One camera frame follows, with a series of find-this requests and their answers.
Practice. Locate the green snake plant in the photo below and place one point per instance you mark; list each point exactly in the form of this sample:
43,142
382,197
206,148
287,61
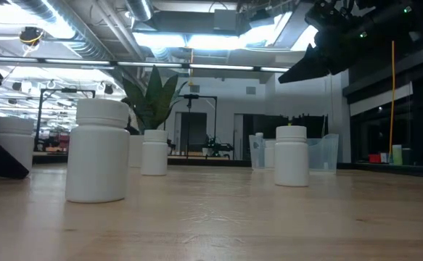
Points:
155,105

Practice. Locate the wide white pill bottle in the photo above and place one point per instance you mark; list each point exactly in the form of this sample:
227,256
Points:
15,141

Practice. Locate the background black robot arm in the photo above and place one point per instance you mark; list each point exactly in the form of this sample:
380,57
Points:
218,146

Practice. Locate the dark green cup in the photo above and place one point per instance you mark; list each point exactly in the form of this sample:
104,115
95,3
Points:
407,156

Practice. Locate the black camera stand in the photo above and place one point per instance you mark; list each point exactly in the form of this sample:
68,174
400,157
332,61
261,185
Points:
188,119

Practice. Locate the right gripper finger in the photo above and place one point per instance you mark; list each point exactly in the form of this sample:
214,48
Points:
312,65

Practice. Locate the grey ceiling box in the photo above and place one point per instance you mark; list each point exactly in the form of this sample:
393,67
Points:
225,20

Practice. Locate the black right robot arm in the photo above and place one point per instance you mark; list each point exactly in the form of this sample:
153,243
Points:
389,14

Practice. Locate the white plant pot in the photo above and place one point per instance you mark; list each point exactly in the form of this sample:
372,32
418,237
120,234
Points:
135,152

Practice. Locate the small white pill bottle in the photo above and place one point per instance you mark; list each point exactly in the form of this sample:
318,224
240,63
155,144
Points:
155,156

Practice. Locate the red box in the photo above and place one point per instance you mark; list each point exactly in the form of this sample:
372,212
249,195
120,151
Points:
374,158

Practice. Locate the silver ventilation duct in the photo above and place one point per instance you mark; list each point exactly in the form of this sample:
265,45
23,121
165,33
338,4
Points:
140,8

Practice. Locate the small bottle with white cap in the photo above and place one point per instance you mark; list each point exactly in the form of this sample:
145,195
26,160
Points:
259,145

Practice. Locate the large white pill bottle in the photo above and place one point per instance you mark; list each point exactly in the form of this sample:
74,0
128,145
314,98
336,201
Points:
98,163

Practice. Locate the clear plastic basket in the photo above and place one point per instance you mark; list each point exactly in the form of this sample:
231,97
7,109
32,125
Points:
323,154

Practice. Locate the overhead LED light bar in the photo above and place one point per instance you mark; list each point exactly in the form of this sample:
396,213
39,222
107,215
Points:
149,64

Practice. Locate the light green cup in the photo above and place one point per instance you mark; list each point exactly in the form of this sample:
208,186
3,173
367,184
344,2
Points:
397,155

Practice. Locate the black metal frame stand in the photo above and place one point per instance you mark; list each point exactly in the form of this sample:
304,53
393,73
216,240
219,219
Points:
41,116

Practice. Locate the grey wall vent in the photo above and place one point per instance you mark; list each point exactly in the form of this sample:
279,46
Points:
194,88
251,90

